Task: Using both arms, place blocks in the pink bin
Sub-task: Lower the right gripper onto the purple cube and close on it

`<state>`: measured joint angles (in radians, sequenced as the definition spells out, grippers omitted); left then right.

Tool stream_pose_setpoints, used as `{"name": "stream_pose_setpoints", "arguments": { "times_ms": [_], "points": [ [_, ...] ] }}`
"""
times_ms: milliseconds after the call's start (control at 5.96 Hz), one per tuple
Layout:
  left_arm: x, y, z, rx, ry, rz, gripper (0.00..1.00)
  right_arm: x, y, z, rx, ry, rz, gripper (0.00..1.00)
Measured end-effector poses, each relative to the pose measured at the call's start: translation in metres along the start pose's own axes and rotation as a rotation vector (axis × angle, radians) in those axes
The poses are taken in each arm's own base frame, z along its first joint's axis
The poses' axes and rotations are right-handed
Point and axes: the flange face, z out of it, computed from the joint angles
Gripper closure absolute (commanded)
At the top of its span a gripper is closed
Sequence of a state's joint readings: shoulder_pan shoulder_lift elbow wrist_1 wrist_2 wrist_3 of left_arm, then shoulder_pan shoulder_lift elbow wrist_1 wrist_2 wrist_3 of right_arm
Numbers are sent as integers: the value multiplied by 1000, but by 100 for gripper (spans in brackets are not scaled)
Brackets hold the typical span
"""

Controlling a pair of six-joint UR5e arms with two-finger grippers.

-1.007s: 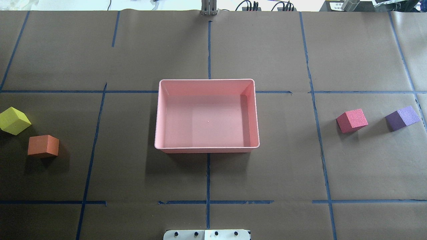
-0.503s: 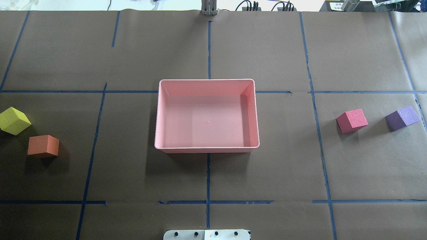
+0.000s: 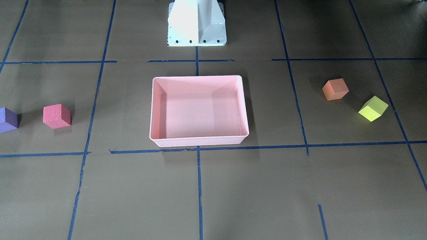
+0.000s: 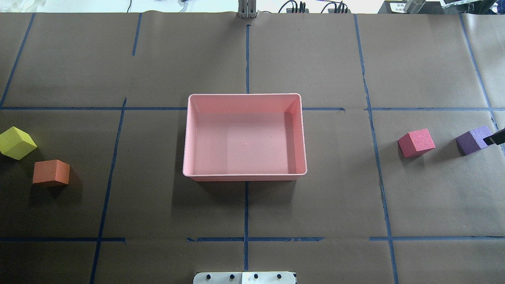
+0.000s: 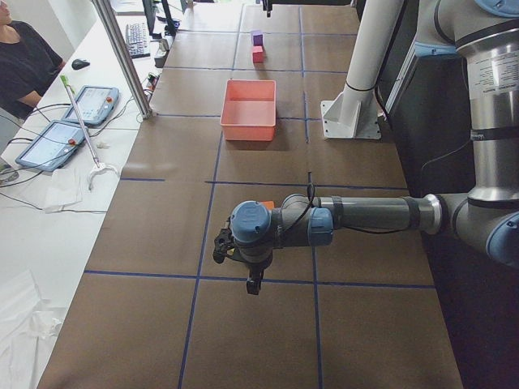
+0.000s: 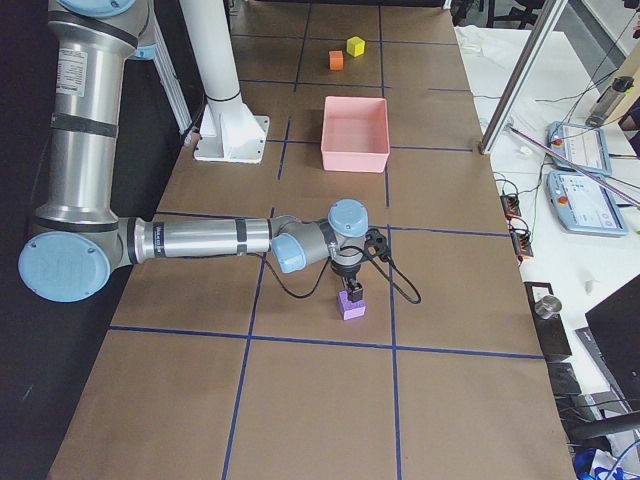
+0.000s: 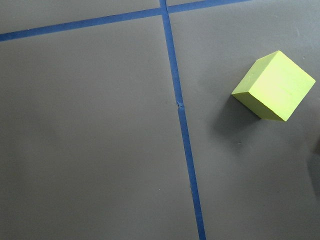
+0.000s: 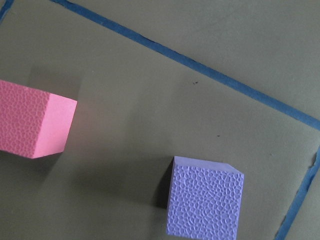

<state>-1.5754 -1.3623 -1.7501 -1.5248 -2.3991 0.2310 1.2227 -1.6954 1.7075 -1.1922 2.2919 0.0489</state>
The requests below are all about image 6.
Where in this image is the near teach pendant tablet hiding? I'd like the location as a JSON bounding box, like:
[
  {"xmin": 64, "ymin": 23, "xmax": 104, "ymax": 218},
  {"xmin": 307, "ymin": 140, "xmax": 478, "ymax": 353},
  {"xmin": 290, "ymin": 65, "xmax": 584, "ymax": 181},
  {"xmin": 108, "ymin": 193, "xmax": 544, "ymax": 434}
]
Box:
[{"xmin": 546, "ymin": 170, "xmax": 628, "ymax": 238}]

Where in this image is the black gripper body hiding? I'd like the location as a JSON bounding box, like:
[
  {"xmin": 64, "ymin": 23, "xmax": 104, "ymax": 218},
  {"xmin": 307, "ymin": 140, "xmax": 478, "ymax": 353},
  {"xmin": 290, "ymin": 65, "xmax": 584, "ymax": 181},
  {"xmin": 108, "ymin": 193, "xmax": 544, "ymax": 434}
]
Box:
[{"xmin": 331, "ymin": 260, "xmax": 361, "ymax": 290}]

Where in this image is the purple foam block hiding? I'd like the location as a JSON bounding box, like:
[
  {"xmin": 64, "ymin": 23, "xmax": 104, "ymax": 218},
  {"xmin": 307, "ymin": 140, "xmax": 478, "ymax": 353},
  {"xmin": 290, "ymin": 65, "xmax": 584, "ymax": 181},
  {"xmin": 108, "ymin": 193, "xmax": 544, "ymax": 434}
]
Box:
[{"xmin": 337, "ymin": 290, "xmax": 366, "ymax": 321}]

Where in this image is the white pillar with base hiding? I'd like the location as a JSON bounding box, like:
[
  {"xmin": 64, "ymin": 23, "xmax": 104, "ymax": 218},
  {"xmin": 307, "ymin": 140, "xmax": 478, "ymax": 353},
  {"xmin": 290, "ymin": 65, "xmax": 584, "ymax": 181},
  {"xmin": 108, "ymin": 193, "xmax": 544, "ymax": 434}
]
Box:
[{"xmin": 180, "ymin": 0, "xmax": 270, "ymax": 164}]

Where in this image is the black monitor corner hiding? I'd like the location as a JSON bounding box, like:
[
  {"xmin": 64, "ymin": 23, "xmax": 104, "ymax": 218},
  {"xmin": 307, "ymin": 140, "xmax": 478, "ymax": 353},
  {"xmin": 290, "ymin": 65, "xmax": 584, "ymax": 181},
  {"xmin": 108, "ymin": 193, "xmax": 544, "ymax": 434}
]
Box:
[{"xmin": 586, "ymin": 281, "xmax": 639, "ymax": 403}]

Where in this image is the far orange connector block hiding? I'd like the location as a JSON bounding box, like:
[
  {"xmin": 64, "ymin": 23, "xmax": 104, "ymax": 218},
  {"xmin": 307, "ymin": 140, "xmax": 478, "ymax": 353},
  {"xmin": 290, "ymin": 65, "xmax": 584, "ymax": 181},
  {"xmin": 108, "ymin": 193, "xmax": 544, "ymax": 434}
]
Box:
[{"xmin": 500, "ymin": 194, "xmax": 521, "ymax": 219}]

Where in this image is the far teach pendant tablet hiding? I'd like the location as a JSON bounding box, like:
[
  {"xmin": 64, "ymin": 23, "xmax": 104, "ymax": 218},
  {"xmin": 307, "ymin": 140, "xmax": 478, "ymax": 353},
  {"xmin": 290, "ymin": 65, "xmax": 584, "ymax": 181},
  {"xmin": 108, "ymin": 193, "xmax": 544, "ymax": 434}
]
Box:
[{"xmin": 546, "ymin": 121, "xmax": 612, "ymax": 176}]

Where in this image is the pink plastic bin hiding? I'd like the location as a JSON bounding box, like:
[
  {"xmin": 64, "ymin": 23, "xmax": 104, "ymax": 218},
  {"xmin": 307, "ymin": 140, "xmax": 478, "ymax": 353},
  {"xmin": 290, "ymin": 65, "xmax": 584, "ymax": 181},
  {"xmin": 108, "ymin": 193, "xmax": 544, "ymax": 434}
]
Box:
[{"xmin": 321, "ymin": 96, "xmax": 390, "ymax": 173}]

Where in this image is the near orange connector block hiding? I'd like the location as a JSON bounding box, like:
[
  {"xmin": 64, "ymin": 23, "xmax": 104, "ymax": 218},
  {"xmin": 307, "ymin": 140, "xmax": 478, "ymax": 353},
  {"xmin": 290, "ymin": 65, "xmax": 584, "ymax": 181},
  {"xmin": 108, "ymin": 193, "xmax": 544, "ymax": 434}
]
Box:
[{"xmin": 509, "ymin": 227, "xmax": 534, "ymax": 261}]

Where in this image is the yellow foam block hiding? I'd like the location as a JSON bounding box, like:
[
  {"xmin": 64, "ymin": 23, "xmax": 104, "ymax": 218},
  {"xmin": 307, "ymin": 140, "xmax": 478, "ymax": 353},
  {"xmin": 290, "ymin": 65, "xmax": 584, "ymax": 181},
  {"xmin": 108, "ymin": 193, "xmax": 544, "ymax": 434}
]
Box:
[{"xmin": 346, "ymin": 36, "xmax": 366, "ymax": 58}]

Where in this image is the black box under cup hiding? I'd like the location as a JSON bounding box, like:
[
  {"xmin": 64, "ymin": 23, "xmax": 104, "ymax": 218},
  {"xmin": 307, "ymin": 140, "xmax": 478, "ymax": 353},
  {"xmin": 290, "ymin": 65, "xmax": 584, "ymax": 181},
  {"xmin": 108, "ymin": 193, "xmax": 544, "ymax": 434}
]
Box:
[{"xmin": 524, "ymin": 281, "xmax": 572, "ymax": 362}]

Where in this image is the small metal cup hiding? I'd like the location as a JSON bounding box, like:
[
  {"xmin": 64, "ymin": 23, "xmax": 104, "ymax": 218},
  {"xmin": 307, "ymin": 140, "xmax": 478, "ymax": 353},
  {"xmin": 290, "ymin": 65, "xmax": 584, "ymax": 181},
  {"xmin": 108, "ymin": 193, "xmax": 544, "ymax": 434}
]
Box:
[{"xmin": 534, "ymin": 295, "xmax": 562, "ymax": 320}]

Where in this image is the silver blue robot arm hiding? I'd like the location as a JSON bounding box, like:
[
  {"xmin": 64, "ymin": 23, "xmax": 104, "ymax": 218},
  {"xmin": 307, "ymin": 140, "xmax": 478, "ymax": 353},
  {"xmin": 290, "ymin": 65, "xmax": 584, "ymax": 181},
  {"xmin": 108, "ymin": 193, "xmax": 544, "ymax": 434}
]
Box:
[{"xmin": 18, "ymin": 1, "xmax": 373, "ymax": 302}]

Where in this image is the grey water bottle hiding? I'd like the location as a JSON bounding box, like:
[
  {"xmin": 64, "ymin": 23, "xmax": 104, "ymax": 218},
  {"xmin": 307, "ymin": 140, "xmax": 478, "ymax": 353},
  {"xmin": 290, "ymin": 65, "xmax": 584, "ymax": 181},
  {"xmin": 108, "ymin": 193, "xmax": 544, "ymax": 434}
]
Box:
[{"xmin": 585, "ymin": 76, "xmax": 634, "ymax": 127}]

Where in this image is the orange foam block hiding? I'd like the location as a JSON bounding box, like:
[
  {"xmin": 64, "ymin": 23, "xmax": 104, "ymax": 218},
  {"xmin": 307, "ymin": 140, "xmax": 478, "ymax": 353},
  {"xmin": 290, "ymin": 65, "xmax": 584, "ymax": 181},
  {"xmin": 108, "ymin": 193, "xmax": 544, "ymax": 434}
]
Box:
[{"xmin": 328, "ymin": 50, "xmax": 344, "ymax": 71}]

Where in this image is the teach pendant tablet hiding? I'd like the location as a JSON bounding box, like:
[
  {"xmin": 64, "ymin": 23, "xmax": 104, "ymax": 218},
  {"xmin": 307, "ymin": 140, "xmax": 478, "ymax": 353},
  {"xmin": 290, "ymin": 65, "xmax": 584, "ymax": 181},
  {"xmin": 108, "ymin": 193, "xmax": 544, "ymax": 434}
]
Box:
[
  {"xmin": 546, "ymin": 121, "xmax": 612, "ymax": 176},
  {"xmin": 546, "ymin": 170, "xmax": 628, "ymax": 238}
]

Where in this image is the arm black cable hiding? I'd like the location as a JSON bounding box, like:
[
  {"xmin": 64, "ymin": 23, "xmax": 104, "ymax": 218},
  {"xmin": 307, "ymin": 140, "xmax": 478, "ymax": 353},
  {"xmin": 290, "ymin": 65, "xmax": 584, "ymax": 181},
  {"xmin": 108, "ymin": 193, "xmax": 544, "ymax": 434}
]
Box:
[{"xmin": 262, "ymin": 227, "xmax": 422, "ymax": 305}]

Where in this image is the orange connector block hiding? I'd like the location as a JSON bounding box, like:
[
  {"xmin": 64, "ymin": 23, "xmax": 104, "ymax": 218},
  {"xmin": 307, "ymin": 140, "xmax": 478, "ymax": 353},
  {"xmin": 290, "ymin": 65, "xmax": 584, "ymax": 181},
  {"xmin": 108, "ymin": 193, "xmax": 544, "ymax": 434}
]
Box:
[
  {"xmin": 500, "ymin": 194, "xmax": 521, "ymax": 219},
  {"xmin": 509, "ymin": 227, "xmax": 534, "ymax": 261}
]

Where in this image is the aluminium frame post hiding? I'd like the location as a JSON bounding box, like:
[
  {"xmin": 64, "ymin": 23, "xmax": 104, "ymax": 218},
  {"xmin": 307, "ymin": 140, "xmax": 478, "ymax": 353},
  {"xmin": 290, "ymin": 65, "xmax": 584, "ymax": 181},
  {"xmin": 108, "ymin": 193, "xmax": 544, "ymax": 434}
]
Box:
[{"xmin": 478, "ymin": 0, "xmax": 568, "ymax": 155}]

